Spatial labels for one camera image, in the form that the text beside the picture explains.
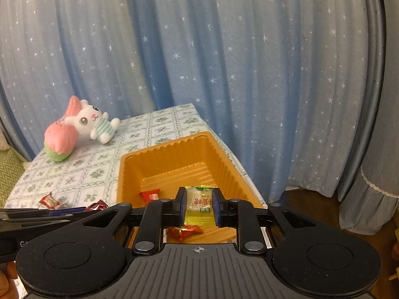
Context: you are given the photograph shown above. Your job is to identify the pink green plush toy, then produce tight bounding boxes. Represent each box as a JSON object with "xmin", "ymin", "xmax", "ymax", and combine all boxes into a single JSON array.
[{"xmin": 44, "ymin": 96, "xmax": 82, "ymax": 162}]

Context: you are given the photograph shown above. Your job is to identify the grey lace-trimmed curtain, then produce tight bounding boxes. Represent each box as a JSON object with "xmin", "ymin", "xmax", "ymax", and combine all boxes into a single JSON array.
[{"xmin": 338, "ymin": 0, "xmax": 399, "ymax": 235}]

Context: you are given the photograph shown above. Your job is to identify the blue star curtain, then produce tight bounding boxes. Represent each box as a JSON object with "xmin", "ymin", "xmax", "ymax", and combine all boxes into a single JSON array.
[{"xmin": 0, "ymin": 0, "xmax": 387, "ymax": 200}]

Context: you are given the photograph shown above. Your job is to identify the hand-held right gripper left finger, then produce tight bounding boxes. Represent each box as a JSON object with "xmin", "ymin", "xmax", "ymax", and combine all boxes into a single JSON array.
[{"xmin": 67, "ymin": 188, "xmax": 188, "ymax": 256}]

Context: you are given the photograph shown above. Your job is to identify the yellow green snack packet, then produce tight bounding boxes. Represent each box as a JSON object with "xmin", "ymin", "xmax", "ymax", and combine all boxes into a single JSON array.
[{"xmin": 185, "ymin": 185, "xmax": 217, "ymax": 227}]

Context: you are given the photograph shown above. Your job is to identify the green zigzag cushion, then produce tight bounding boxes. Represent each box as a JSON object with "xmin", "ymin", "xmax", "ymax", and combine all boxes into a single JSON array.
[{"xmin": 0, "ymin": 148, "xmax": 27, "ymax": 190}]

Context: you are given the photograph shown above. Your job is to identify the orange plastic tray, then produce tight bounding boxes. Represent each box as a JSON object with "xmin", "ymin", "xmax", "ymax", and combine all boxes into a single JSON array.
[{"xmin": 118, "ymin": 132, "xmax": 268, "ymax": 245}]

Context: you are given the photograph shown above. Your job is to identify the person's left hand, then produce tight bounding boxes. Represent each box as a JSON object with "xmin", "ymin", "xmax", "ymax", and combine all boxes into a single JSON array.
[{"xmin": 0, "ymin": 261, "xmax": 19, "ymax": 299}]

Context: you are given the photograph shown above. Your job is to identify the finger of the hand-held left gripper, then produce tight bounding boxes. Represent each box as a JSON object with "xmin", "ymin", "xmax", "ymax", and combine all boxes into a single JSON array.
[
  {"xmin": 0, "ymin": 217, "xmax": 75, "ymax": 226},
  {"xmin": 0, "ymin": 207, "xmax": 88, "ymax": 217}
]

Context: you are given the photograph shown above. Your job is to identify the white rabbit plush toy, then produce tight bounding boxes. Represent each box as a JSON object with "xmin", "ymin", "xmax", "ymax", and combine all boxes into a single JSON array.
[{"xmin": 72, "ymin": 99, "xmax": 120, "ymax": 144}]

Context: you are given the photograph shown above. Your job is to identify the small red snack packet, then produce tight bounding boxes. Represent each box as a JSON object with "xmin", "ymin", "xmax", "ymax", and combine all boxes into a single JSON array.
[
  {"xmin": 86, "ymin": 200, "xmax": 109, "ymax": 212},
  {"xmin": 167, "ymin": 225, "xmax": 204, "ymax": 242}
]

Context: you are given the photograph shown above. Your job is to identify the red twist-wrapped candy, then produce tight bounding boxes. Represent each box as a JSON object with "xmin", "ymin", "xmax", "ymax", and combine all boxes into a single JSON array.
[{"xmin": 139, "ymin": 188, "xmax": 162, "ymax": 206}]

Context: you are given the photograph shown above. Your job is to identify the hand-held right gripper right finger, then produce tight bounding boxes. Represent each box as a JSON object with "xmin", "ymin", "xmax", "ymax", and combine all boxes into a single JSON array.
[{"xmin": 212, "ymin": 188, "xmax": 339, "ymax": 254}]

